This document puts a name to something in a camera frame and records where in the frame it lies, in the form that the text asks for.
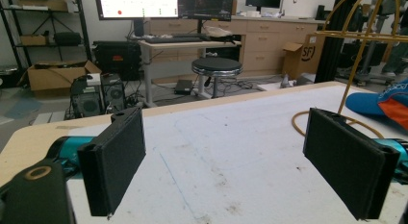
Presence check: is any round black stool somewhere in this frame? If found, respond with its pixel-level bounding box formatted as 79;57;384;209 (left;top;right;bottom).
191;57;243;100

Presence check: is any wooden drawer cabinet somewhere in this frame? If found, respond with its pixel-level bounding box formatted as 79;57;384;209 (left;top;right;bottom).
148;17;326;78

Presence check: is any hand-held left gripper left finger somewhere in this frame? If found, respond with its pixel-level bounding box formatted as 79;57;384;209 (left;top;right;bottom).
77;106;147;218

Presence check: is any open cardboard box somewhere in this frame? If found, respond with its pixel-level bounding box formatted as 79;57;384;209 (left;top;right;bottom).
26;60;103;92

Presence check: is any printed cardboard box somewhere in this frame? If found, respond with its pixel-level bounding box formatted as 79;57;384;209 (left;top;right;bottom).
282;34;326;81

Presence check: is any small black box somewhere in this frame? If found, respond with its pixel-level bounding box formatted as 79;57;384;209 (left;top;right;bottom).
174;79;194;96

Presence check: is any gold wire hat stand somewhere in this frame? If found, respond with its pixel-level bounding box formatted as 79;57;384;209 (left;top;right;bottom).
291;0;408;139

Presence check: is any light wooden desk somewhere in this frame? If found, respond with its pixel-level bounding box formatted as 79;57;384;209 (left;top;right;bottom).
138;39;242;109

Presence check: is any small cardboard box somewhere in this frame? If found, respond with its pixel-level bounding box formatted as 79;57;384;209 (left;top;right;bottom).
19;34;50;47

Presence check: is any black metal shelf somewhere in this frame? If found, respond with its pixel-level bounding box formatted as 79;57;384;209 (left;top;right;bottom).
0;0;93;69

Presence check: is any black computer tower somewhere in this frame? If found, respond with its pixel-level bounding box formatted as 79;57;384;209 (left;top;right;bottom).
69;73;127;118

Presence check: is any large black case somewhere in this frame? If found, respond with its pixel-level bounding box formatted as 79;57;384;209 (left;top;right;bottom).
91;40;142;82

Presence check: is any metal faucet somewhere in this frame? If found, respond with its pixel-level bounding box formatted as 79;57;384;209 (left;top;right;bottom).
278;0;298;17

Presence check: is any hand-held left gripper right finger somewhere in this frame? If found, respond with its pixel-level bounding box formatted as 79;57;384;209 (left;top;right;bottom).
302;107;401;221

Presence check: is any black bag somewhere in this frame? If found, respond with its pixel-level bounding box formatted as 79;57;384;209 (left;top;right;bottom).
53;31;83;47

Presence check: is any blue and orange cap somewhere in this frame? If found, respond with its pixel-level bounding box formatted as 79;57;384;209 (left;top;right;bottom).
344;78;408;132

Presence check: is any black keyboard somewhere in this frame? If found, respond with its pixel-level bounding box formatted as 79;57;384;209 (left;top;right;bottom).
143;35;206;45

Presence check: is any white-screen monitor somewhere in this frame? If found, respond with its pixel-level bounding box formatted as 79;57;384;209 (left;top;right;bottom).
93;0;180;21

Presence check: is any dark-screen monitor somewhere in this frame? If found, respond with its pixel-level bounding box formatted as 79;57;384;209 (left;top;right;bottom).
177;0;235;22

